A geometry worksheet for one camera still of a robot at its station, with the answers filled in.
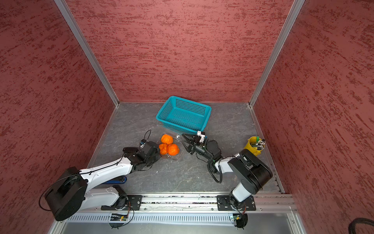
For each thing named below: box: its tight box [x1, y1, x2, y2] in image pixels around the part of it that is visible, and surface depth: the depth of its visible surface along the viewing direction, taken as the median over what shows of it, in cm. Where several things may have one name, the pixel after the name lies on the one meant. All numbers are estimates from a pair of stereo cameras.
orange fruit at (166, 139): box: [160, 134, 174, 145], surface depth 92 cm
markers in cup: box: [251, 136, 265, 151], surface depth 79 cm
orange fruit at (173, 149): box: [166, 143, 180, 156], surface depth 87 cm
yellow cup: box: [243, 136, 265, 157], surface depth 87 cm
